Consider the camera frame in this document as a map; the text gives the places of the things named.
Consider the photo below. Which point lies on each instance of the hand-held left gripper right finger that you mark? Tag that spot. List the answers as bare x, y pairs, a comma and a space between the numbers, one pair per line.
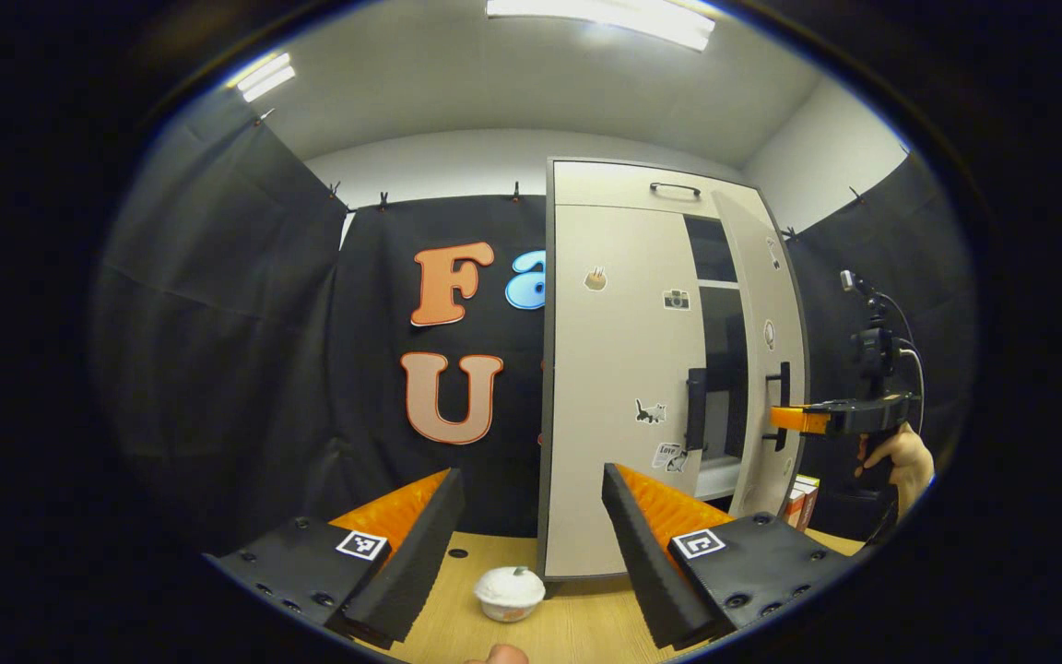
646, 563

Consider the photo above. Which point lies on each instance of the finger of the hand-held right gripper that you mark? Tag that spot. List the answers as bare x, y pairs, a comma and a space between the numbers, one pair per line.
798, 420

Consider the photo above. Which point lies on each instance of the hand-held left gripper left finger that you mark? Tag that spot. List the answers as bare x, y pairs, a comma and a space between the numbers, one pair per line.
420, 553

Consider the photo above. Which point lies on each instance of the beige cabinet door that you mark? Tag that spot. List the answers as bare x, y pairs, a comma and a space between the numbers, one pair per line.
619, 369
757, 277

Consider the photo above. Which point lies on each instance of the beige double-door shoe cabinet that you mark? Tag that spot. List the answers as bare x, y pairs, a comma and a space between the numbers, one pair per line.
605, 183

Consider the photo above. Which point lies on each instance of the white lidded bowl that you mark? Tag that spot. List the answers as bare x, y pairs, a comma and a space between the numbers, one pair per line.
510, 590

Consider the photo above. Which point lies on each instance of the black backdrop cloth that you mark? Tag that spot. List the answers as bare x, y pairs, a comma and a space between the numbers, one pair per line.
218, 323

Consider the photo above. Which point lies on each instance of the long ceiling light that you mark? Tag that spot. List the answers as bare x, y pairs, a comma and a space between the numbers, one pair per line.
605, 17

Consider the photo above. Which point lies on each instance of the short ceiling light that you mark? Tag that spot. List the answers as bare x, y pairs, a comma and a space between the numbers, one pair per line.
264, 77

